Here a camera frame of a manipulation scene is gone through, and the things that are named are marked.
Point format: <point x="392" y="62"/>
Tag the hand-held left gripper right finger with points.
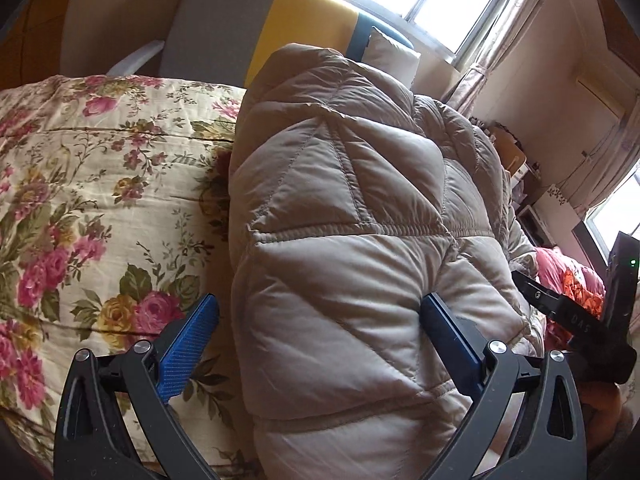
<point x="450" y="340"/>

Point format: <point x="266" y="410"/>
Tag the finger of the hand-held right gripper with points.
<point x="537" y="297"/>

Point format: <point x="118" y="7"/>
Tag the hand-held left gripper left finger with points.
<point x="187" y="350"/>

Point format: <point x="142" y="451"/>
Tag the beige quilted puffer jacket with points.
<point x="350" y="260"/>

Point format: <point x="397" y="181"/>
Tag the person's right forearm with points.
<point x="605" y="415"/>

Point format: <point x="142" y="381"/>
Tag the pink orange blanket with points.
<point x="575" y="280"/>

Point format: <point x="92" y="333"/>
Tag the white appliance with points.
<point x="550" y="215"/>

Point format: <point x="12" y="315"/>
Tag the small side window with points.
<point x="617" y="220"/>

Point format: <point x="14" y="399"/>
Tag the brown cardboard box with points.
<point x="510" y="152"/>

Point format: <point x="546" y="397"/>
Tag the beige patterned curtain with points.
<point x="610" y="160"/>
<point x="500" y="50"/>

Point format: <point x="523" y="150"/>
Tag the floral quilted bedspread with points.
<point x="100" y="185"/>

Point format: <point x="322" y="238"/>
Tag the cream deer print pillow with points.
<point x="392" y="57"/>

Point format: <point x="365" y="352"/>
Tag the grey yellow blue headboard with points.
<point x="220" y="25"/>

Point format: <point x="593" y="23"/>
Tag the orange wooden panelled cabinet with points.
<point x="30" y="40"/>

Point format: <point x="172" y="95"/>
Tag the white wall air conditioner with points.
<point x="602" y="92"/>

